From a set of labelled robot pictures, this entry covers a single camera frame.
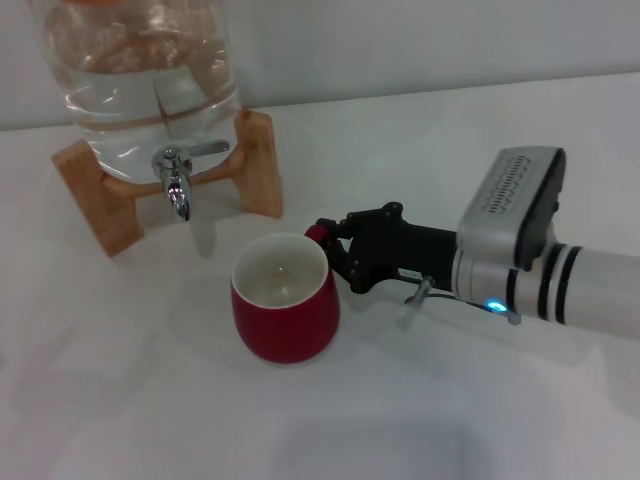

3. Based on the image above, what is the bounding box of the wooden dispenser stand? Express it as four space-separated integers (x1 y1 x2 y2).
50 110 285 259

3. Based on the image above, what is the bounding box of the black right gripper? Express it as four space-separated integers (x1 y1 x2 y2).
315 201 459 296

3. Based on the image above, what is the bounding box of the red cup white inside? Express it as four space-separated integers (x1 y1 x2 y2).
229 224 343 366

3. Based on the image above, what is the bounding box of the thin right gripper cable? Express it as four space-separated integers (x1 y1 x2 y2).
403 276 522 327

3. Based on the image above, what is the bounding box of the glass water dispenser jar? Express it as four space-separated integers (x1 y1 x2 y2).
37 0 247 184

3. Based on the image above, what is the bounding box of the chrome faucet with lever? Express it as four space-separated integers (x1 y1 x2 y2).
151 138 231 223

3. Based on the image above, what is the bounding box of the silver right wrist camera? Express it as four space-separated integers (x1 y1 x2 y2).
456 146 568 272

